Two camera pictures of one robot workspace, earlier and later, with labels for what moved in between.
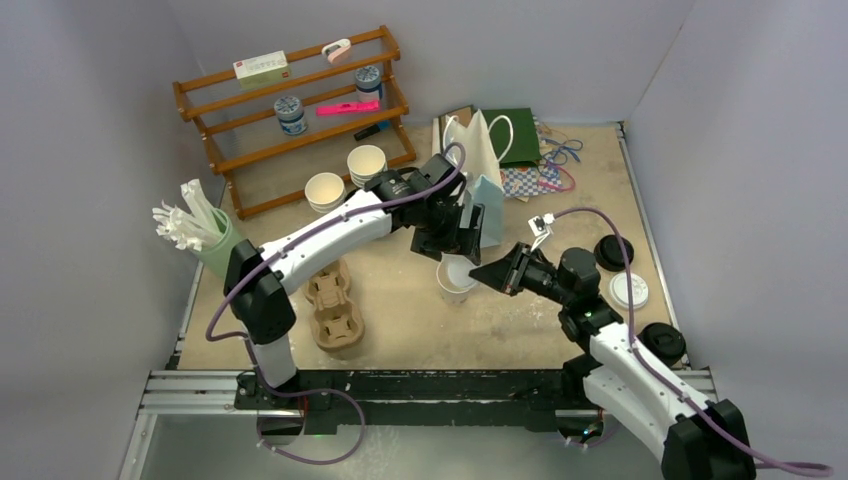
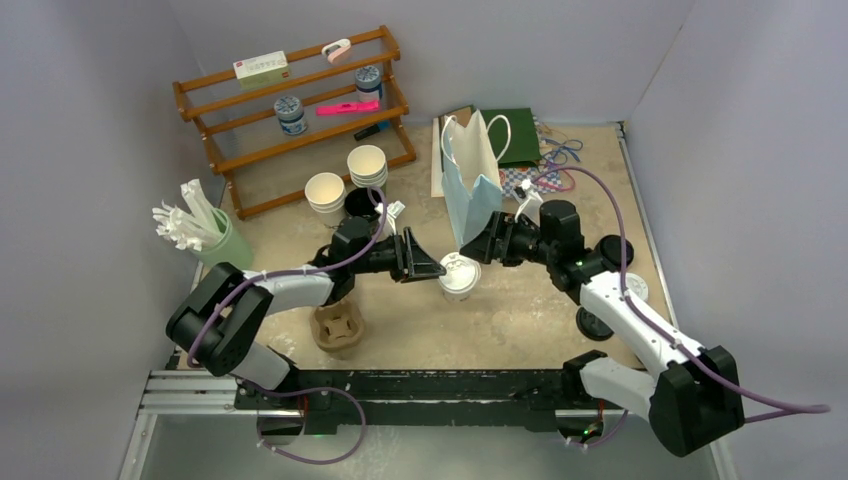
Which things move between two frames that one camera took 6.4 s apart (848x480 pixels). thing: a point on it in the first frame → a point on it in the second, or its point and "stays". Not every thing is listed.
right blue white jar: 368,83 stays
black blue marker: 376,128 stays
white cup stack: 325,192 stays
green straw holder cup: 217,257 stays
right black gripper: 507,274 → 487,248
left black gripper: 432,247 → 419,265
